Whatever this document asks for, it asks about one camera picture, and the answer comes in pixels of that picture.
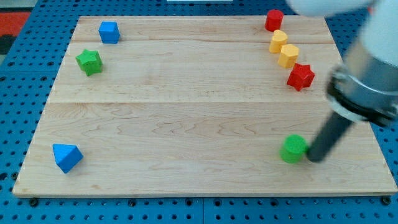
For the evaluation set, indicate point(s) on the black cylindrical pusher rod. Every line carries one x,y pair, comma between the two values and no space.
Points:
330,133

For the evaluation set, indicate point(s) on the green cylinder block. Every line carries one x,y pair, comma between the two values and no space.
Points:
293,149

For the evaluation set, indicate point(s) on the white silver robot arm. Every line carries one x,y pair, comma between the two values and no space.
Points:
364,86

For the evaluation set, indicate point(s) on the red star block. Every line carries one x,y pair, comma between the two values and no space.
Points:
301,76

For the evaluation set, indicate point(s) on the green star block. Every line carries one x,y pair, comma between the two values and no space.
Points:
90,62

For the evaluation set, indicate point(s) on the yellow hexagon block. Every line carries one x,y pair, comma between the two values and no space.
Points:
288,56

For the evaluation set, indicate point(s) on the yellow half-round block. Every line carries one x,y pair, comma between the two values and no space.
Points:
278,39

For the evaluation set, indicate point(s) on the red cylinder block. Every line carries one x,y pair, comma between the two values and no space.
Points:
274,20

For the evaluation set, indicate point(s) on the wooden board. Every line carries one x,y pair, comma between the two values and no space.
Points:
195,106

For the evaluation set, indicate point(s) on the blue cube block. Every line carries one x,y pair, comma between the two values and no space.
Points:
109,32

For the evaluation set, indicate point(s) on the blue triangular prism block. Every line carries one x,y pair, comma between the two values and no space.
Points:
66,156

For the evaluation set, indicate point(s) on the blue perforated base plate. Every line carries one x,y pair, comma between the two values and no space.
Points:
27,75

